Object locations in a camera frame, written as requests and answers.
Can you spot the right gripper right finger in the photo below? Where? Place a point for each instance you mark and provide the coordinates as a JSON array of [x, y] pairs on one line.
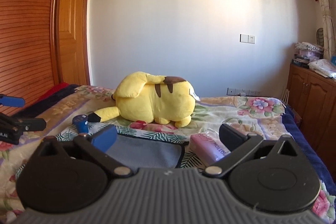
[[242, 148]]

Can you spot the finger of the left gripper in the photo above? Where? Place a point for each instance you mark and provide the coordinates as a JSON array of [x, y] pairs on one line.
[[12, 128], [11, 101]]

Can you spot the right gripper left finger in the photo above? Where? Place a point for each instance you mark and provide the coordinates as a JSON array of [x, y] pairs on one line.
[[95, 147]]

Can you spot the purple and grey towel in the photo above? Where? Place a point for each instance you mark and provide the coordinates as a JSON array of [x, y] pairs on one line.
[[143, 153]]

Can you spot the wooden room door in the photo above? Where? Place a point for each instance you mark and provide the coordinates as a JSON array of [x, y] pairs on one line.
[[72, 38]]

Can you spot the blue cup with lid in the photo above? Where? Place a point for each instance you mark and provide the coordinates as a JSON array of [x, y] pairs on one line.
[[81, 123]]

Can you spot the pink tissue pack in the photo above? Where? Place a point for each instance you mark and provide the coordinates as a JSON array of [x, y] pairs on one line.
[[208, 149]]

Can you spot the floral bed quilt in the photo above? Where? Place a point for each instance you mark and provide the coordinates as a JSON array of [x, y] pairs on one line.
[[268, 117]]

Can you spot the red blanket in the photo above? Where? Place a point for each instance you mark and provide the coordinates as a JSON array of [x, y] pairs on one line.
[[52, 90]]

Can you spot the yellow Pikachu plush toy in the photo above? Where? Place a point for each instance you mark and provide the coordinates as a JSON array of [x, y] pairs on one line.
[[149, 98]]

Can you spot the low wooden cabinet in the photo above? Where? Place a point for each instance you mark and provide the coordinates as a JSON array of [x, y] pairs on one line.
[[313, 98]]

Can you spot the stack of folded linens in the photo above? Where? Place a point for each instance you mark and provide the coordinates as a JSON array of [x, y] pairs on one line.
[[306, 53]]

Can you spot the white folded cloth bundle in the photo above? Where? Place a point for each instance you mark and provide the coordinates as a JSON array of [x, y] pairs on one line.
[[324, 68]]

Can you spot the slatted wooden wardrobe door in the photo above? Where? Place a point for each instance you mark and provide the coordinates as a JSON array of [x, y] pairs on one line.
[[28, 54]]

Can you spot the wall socket strip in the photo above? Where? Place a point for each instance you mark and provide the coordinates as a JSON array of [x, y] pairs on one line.
[[242, 92]]

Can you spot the white wall switch plate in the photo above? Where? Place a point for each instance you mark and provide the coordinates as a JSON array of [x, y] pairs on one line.
[[251, 39]]

